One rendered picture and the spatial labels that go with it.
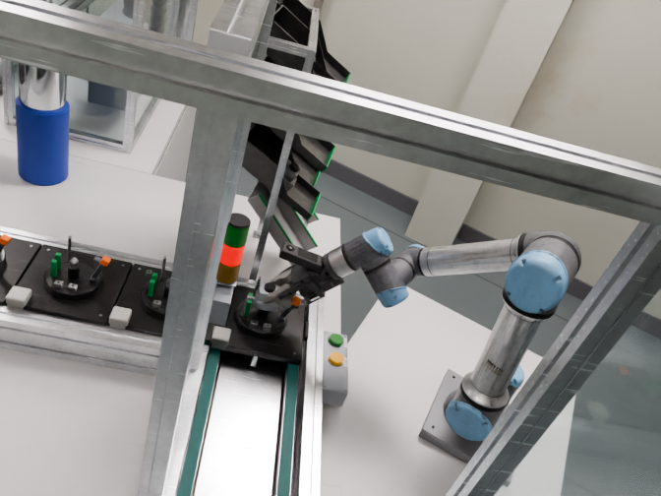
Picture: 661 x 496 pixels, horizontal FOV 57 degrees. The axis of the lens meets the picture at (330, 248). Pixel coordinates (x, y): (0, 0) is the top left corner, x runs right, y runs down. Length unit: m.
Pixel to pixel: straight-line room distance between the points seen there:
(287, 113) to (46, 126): 1.77
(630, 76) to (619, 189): 3.32
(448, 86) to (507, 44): 0.56
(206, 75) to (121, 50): 0.05
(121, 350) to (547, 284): 1.01
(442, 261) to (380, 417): 0.47
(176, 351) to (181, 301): 0.07
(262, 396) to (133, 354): 0.34
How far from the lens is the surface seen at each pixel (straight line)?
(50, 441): 1.54
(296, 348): 1.64
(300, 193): 1.77
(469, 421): 1.53
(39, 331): 1.63
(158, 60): 0.40
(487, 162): 0.43
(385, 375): 1.83
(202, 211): 0.53
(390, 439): 1.69
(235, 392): 1.58
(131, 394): 1.62
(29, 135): 2.16
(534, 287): 1.29
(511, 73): 3.53
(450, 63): 3.88
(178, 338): 0.64
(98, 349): 1.63
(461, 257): 1.51
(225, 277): 1.31
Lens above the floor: 2.14
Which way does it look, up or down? 36 degrees down
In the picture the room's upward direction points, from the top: 19 degrees clockwise
